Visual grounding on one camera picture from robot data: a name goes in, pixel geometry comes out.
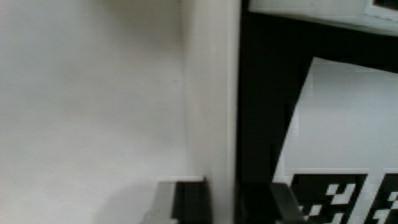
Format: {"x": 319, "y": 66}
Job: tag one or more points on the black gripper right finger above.
{"x": 267, "y": 204}

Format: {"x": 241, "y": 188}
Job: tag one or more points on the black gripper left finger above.
{"x": 182, "y": 205}

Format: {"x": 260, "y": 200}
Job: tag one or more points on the white square tabletop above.
{"x": 118, "y": 106}

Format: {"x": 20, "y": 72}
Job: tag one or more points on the white sheet with fiducial tags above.
{"x": 338, "y": 163}

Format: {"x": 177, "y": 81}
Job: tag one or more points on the white L-shaped obstacle fence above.
{"x": 369, "y": 15}

